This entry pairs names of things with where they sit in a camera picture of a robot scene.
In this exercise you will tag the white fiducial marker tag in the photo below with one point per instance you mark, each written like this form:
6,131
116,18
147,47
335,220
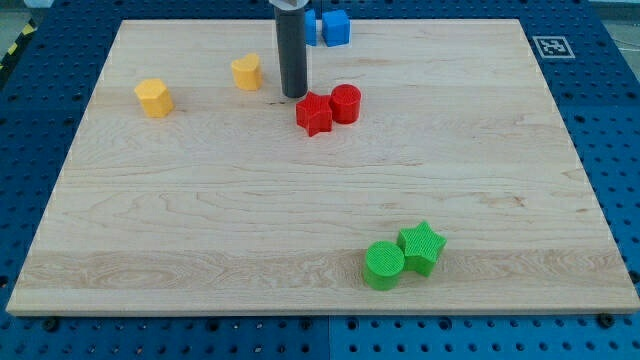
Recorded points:
553,47

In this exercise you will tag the red cylinder block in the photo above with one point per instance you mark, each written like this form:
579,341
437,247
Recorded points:
345,100

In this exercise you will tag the blue block behind rod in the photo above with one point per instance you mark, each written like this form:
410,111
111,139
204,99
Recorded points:
310,28

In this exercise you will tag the yellow heart block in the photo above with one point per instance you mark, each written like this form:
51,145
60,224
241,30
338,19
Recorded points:
247,73

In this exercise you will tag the light wooden board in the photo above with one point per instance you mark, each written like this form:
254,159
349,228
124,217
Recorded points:
227,207

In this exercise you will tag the yellow hexagon block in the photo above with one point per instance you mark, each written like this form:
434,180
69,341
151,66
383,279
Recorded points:
154,97

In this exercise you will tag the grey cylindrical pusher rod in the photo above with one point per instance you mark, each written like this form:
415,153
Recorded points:
291,36

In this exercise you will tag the red star block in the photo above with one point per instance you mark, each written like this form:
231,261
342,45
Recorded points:
314,114

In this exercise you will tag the green cylinder block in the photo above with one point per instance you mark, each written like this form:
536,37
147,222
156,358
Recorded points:
384,262

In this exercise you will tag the silver rod mount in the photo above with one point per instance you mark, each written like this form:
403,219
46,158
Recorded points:
289,5

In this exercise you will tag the blue cube block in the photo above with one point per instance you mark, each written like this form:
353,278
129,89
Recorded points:
336,28

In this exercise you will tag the green star block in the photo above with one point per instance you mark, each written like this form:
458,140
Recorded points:
422,247

